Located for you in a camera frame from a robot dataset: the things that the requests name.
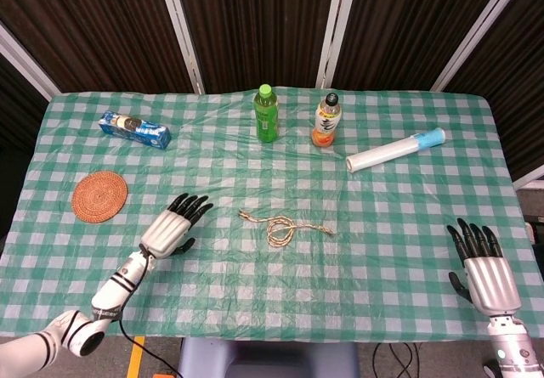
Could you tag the white plastic wrap roll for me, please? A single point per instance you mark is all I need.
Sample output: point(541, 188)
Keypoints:
point(391, 150)

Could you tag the green white checked tablecloth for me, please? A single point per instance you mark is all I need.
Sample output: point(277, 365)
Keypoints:
point(272, 289)

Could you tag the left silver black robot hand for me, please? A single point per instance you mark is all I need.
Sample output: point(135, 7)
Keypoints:
point(166, 231)

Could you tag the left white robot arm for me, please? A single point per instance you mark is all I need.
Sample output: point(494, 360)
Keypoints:
point(112, 286)

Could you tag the round woven rattan coaster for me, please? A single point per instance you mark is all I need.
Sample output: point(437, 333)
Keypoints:
point(100, 197)

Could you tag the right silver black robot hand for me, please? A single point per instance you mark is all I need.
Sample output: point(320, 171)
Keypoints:
point(491, 280)

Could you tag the blue cookie box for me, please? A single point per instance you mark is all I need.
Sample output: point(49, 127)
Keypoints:
point(136, 129)

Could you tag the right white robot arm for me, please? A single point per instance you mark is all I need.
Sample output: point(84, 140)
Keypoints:
point(510, 348)

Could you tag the dark corrugated partition panel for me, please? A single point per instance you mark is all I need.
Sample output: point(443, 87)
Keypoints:
point(510, 76)
point(85, 25)
point(17, 110)
point(416, 21)
point(255, 21)

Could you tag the orange drink bottle black cap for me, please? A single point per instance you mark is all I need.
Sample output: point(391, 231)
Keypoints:
point(327, 127)

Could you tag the yellow floor tape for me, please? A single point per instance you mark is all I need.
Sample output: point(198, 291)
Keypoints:
point(136, 357)

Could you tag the green tea bottle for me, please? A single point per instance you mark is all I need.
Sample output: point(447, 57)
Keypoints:
point(267, 119)

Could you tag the white partition post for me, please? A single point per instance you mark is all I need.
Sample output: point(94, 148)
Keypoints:
point(336, 29)
point(531, 179)
point(23, 61)
point(180, 29)
point(480, 29)

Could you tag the grey stool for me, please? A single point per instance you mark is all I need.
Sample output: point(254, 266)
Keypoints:
point(272, 359)

